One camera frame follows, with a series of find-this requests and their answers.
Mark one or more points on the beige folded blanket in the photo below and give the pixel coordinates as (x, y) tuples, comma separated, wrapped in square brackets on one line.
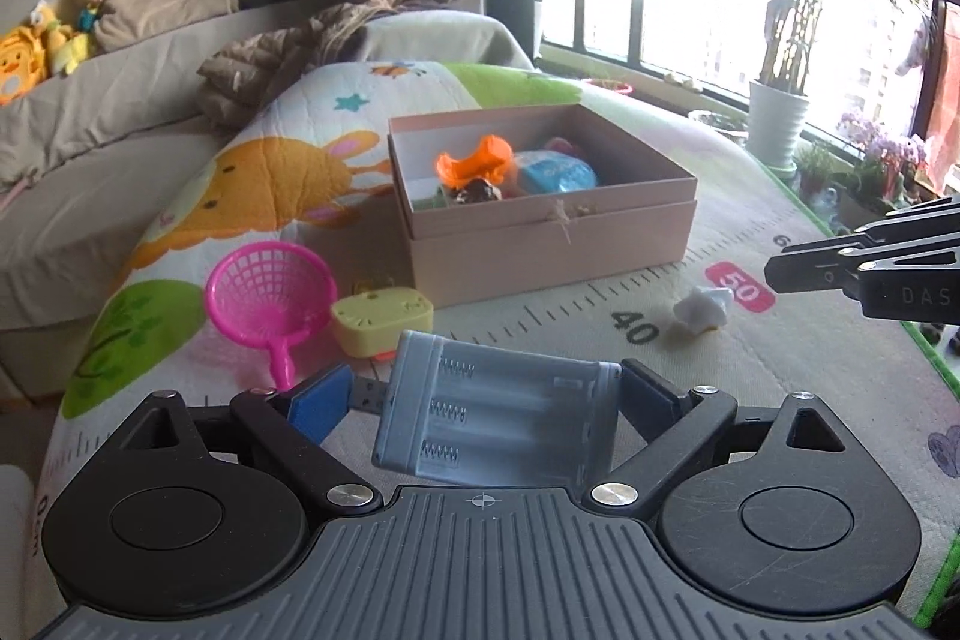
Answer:
[(165, 6)]

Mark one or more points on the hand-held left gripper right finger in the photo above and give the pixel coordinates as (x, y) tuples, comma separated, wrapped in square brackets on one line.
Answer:
[(652, 396)]

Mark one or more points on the beige covered sofa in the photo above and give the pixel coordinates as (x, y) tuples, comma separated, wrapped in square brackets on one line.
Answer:
[(97, 175)]

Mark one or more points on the crumpled brown blanket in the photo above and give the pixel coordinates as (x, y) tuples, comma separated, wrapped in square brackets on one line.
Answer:
[(300, 48)]

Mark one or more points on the blue plastic packet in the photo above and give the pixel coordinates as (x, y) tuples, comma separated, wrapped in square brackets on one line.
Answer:
[(559, 175)]

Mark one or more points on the potted plant white pot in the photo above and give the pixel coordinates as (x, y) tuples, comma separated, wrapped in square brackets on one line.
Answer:
[(778, 123)]

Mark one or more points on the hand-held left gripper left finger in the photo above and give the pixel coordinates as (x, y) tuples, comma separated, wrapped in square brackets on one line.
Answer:
[(319, 404)]

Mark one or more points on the orange plastic toy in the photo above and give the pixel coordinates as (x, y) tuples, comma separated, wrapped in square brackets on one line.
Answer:
[(480, 160)]

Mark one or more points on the small red plant pot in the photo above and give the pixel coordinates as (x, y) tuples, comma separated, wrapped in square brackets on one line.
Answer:
[(609, 87)]

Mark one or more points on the grey battery holder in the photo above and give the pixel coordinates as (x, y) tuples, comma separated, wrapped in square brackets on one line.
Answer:
[(495, 415)]

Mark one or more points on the small green potted plant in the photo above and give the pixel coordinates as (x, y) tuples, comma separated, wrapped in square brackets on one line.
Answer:
[(816, 168)]

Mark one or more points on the pink toy net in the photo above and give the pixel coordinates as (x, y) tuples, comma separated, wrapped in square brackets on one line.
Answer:
[(283, 362)]

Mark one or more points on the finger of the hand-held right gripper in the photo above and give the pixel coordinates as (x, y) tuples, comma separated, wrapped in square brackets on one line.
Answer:
[(810, 269), (922, 224)]

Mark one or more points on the printed play mat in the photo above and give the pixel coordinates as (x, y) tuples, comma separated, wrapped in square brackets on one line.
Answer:
[(570, 340)]

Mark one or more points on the teal cloth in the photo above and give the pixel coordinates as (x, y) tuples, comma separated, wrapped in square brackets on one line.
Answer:
[(431, 203)]

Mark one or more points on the yellow plastic toy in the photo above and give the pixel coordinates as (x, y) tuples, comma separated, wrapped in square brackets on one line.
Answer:
[(382, 321)]

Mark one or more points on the purple flower plant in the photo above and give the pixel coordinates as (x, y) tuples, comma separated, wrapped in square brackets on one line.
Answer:
[(885, 149)]

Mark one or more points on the small white ornaments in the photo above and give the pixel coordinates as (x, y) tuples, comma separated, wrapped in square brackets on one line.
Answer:
[(682, 81)]

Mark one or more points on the small white toy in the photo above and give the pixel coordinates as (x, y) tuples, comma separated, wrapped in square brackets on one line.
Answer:
[(705, 310)]

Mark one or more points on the black window frame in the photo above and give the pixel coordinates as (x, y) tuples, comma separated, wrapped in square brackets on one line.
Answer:
[(639, 25)]

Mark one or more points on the shallow plant pot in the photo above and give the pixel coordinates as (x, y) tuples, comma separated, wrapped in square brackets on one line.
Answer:
[(720, 126)]

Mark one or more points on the pink cardboard box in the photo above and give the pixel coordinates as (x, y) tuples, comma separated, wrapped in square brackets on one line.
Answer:
[(540, 254)]

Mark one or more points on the yellow plush toy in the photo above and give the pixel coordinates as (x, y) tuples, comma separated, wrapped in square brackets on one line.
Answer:
[(64, 48)]

